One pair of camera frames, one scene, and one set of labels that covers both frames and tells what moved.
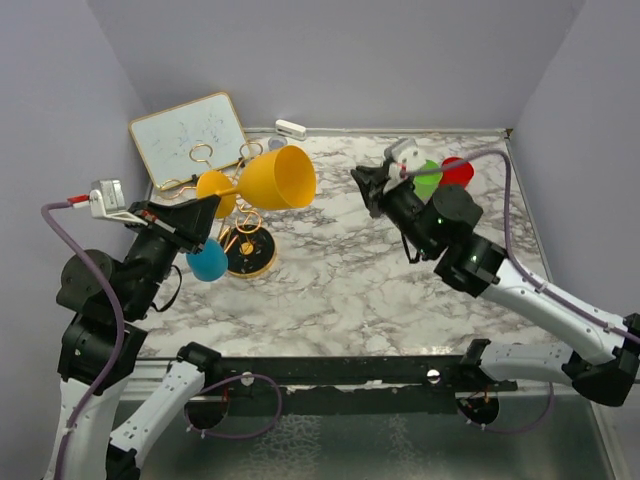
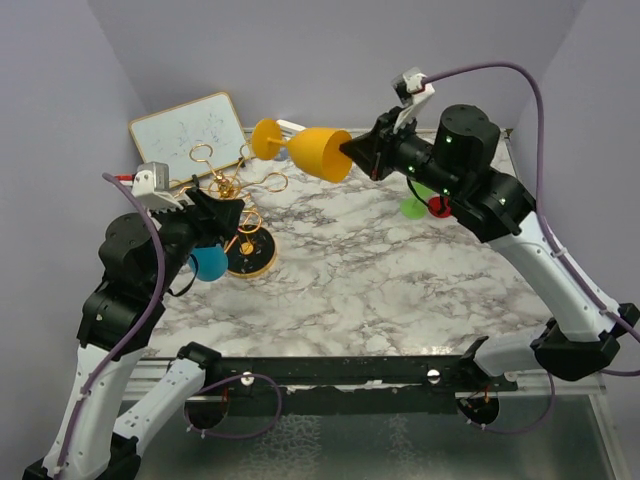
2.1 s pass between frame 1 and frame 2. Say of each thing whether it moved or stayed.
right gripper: moved
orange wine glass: moved
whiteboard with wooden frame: stayed
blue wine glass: stayed
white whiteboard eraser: stayed
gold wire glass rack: stayed
